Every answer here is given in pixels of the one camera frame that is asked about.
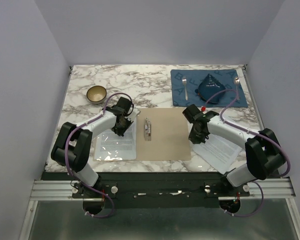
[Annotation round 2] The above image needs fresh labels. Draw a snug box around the printed white paper sheet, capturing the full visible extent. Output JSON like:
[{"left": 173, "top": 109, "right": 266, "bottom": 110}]
[{"left": 93, "top": 122, "right": 137, "bottom": 161}]

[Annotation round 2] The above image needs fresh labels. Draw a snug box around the chrome folder clip mechanism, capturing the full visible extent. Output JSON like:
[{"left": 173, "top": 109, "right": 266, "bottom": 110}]
[{"left": 143, "top": 117, "right": 152, "bottom": 141}]

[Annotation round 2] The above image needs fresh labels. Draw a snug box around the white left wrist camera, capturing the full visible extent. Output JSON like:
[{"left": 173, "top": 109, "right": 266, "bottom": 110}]
[{"left": 128, "top": 108, "right": 141, "bottom": 122}]

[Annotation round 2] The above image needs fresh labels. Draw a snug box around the beige ceramic bowl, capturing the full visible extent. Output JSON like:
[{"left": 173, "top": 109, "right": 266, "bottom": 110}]
[{"left": 86, "top": 85, "right": 107, "bottom": 105}]

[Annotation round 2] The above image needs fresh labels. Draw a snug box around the silver fork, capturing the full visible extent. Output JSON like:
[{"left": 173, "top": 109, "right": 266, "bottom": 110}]
[{"left": 182, "top": 76, "right": 188, "bottom": 101}]

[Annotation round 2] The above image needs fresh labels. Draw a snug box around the black mounting base rail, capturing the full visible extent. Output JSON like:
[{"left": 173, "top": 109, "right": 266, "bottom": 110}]
[{"left": 72, "top": 172, "right": 250, "bottom": 209}]

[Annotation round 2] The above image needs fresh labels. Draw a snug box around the aluminium frame rail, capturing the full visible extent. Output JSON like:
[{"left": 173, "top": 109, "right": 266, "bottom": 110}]
[{"left": 30, "top": 178, "right": 296, "bottom": 201}]

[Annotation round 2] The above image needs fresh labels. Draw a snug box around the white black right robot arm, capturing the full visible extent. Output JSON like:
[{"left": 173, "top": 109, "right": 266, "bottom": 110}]
[{"left": 182, "top": 104, "right": 288, "bottom": 196}]

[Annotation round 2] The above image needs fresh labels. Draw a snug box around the blue cloth placemat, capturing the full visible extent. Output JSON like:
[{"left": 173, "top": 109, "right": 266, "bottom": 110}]
[{"left": 170, "top": 69, "right": 248, "bottom": 108}]

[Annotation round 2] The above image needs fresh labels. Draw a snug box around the dark blue ceramic dish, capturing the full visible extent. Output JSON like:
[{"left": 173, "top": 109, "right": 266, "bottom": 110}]
[{"left": 195, "top": 74, "right": 226, "bottom": 104}]

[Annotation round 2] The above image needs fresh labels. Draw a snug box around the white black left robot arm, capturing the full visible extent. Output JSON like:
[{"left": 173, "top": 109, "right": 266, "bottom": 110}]
[{"left": 50, "top": 93, "right": 140, "bottom": 198}]

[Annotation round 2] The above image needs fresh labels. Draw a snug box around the silver spoon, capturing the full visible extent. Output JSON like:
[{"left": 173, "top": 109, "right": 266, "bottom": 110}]
[{"left": 233, "top": 76, "right": 240, "bottom": 100}]

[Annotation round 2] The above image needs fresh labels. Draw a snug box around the beige paper folder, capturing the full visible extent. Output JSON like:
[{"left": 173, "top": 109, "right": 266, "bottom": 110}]
[{"left": 93, "top": 107, "right": 192, "bottom": 162}]

